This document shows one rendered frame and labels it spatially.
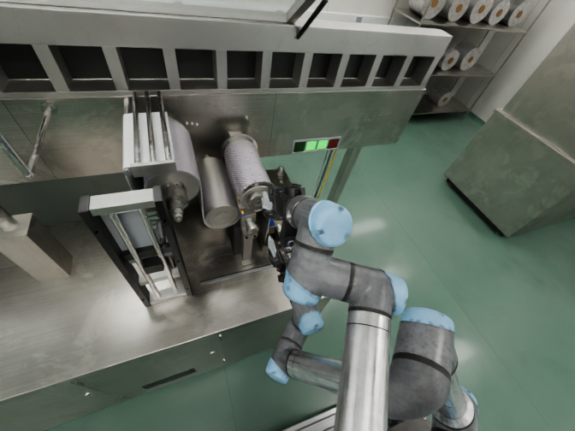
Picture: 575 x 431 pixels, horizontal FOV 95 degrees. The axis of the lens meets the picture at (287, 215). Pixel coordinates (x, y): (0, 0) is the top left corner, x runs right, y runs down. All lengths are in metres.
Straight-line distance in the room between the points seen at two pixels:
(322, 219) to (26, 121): 0.94
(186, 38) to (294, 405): 1.87
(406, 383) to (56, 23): 1.15
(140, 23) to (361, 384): 0.96
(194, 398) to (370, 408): 1.54
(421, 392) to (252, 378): 1.39
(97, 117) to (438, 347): 1.13
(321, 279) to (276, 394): 1.50
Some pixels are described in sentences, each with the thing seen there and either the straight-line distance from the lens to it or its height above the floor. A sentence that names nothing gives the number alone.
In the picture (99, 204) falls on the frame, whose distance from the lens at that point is 0.69.
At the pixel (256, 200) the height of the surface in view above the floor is 1.26.
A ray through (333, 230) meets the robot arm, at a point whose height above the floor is 1.57.
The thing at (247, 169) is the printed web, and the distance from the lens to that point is 0.91.
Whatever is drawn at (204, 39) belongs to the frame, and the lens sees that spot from 0.97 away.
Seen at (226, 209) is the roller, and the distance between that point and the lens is 0.92.
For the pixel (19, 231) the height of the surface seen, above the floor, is 1.17.
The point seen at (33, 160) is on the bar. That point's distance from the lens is 0.89.
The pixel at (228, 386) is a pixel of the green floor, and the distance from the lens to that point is 1.92.
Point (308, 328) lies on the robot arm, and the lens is 0.83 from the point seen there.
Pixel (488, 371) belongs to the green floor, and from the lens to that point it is 2.61.
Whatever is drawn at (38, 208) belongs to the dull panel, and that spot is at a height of 1.01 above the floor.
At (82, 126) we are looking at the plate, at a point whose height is 1.34.
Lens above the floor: 1.91
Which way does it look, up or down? 50 degrees down
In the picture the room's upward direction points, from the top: 14 degrees clockwise
